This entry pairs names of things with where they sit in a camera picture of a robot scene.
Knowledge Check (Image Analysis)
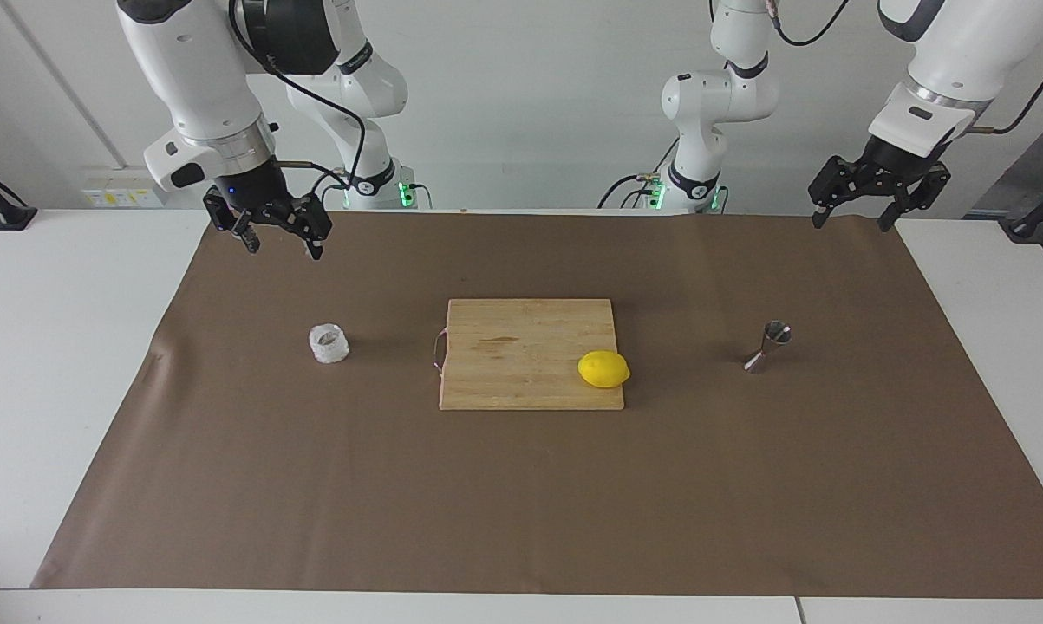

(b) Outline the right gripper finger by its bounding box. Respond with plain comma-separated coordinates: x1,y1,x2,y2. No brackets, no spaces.
204,191,262,255
265,194,333,261

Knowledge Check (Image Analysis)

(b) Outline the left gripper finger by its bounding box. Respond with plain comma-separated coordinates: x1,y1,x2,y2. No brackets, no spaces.
809,156,873,230
877,163,952,232

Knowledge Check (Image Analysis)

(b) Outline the clear textured glass cup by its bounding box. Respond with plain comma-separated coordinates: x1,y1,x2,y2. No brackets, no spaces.
309,323,350,365

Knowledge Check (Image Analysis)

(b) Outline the steel cocktail jigger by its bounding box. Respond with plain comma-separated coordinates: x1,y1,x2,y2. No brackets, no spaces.
744,321,792,374

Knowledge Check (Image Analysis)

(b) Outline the black clamp stand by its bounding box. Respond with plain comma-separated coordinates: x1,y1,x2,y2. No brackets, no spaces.
0,159,38,231
1005,173,1043,244

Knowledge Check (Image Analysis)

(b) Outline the wooden cutting board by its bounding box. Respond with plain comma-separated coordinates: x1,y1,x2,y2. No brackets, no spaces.
433,299,625,411

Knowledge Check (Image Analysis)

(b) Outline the brown table mat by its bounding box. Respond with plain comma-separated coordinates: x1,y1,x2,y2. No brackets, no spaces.
31,211,1043,599

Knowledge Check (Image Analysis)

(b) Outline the yellow lemon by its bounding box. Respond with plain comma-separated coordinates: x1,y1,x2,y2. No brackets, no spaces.
577,350,632,389

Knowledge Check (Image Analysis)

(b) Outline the black right arm base cable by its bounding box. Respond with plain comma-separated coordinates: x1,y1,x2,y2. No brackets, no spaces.
310,169,350,211

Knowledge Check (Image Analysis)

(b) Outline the black arm base cable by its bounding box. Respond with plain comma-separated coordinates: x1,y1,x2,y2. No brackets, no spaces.
597,139,680,210
310,169,350,211

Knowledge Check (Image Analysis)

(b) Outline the black left arm gripper cable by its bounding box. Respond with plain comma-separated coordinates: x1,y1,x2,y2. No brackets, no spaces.
768,0,1043,137

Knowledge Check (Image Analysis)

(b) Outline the white wall power outlet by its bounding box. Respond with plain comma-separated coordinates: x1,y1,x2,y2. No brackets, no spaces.
81,168,161,209

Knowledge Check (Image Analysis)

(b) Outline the black left arm base cable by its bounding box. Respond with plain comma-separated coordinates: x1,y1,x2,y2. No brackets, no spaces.
597,139,680,210

